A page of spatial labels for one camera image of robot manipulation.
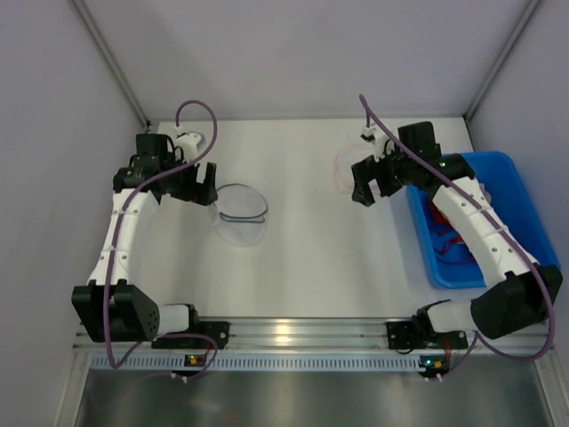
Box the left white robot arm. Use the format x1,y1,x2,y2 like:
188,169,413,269
71,131,217,342

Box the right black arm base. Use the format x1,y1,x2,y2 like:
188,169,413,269
386,318,469,354

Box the red bra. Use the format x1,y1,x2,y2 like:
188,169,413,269
428,201,475,265

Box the slotted grey cable duct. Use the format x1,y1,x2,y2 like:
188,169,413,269
90,353,450,371

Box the pink trimmed mesh laundry bag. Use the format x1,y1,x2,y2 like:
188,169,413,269
333,142,379,195

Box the aluminium front rail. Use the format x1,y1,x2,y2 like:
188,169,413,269
72,318,548,355

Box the blue plastic bin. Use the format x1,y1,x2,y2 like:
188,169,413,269
406,152,563,295

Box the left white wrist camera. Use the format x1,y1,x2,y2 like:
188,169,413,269
174,125,206,161

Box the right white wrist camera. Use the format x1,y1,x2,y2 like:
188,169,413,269
360,125,394,160

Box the left aluminium frame post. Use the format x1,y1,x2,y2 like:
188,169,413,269
68,0,151,129

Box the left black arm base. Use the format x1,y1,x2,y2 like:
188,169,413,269
151,320,230,350

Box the right aluminium frame post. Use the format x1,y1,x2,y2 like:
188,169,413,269
462,0,544,125

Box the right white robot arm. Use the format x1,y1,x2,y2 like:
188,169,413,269
350,121,563,340

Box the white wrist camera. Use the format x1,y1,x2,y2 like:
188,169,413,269
174,125,206,161
360,125,394,160

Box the aluminium frame post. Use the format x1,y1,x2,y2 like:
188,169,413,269
462,0,544,125
68,0,151,129

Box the pink beige bra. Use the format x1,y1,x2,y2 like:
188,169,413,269
480,182,492,204

